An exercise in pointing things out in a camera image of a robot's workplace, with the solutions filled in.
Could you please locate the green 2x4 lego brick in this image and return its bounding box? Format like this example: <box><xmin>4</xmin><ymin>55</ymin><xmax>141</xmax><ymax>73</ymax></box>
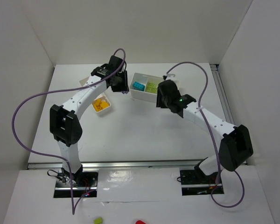
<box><xmin>147</xmin><ymin>82</ymin><xmax>158</xmax><ymax>88</ymax></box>
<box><xmin>146</xmin><ymin>86</ymin><xmax>157</xmax><ymax>94</ymax></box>

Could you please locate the blue 2x4 lego brick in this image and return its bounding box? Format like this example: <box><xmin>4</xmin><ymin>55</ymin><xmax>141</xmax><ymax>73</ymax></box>
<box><xmin>133</xmin><ymin>82</ymin><xmax>145</xmax><ymax>91</ymax></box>

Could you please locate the orange 2x2 lego brick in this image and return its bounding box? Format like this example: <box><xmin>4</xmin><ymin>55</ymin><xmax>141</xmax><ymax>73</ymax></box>
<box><xmin>93</xmin><ymin>99</ymin><xmax>101</xmax><ymax>107</ymax></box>

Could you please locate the yellow round flower lego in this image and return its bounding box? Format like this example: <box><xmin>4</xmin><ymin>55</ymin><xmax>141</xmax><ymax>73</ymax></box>
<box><xmin>94</xmin><ymin>105</ymin><xmax>104</xmax><ymax>112</ymax></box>

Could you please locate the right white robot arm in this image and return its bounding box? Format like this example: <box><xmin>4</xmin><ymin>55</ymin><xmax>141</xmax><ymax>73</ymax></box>
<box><xmin>156</xmin><ymin>80</ymin><xmax>253</xmax><ymax>176</ymax></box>

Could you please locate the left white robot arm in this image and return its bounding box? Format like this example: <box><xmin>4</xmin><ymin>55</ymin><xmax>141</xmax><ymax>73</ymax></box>
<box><xmin>49</xmin><ymin>56</ymin><xmax>129</xmax><ymax>180</ymax></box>

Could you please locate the right white divided tray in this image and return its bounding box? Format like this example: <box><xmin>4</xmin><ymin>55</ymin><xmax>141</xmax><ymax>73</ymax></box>
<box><xmin>129</xmin><ymin>73</ymin><xmax>180</xmax><ymax>103</ymax></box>

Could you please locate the white divided tray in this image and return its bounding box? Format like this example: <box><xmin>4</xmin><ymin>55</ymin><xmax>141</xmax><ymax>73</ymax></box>
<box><xmin>78</xmin><ymin>77</ymin><xmax>112</xmax><ymax>117</ymax></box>
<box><xmin>129</xmin><ymin>73</ymin><xmax>180</xmax><ymax>103</ymax></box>

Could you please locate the left white divided tray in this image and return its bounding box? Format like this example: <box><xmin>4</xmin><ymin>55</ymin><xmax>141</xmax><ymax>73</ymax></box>
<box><xmin>78</xmin><ymin>77</ymin><xmax>112</xmax><ymax>117</ymax></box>

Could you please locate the red object on front edge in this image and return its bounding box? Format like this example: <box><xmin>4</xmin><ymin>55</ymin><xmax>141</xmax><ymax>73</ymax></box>
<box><xmin>135</xmin><ymin>220</ymin><xmax>146</xmax><ymax>224</ymax></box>

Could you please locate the green lego on front edge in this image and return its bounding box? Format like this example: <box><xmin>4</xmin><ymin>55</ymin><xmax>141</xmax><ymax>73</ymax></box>
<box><xmin>93</xmin><ymin>217</ymin><xmax>103</xmax><ymax>224</ymax></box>

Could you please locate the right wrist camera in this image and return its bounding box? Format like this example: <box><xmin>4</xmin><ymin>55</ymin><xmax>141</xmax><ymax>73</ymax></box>
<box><xmin>163</xmin><ymin>74</ymin><xmax>177</xmax><ymax>82</ymax></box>

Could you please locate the right side aluminium rail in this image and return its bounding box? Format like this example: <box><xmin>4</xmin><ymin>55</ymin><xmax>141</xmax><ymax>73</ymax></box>
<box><xmin>210</xmin><ymin>64</ymin><xmax>234</xmax><ymax>124</ymax></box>

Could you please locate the aluminium rail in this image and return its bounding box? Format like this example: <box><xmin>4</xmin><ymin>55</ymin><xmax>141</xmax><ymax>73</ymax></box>
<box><xmin>27</xmin><ymin>159</ymin><xmax>201</xmax><ymax>170</ymax></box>
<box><xmin>210</xmin><ymin>64</ymin><xmax>234</xmax><ymax>124</ymax></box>

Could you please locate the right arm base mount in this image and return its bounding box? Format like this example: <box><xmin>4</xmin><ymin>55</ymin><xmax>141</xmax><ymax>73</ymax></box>
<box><xmin>176</xmin><ymin>159</ymin><xmax>224</xmax><ymax>196</ymax></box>

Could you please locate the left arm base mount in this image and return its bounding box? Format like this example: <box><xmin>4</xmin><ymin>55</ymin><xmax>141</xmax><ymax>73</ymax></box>
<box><xmin>47</xmin><ymin>169</ymin><xmax>98</xmax><ymax>198</ymax></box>

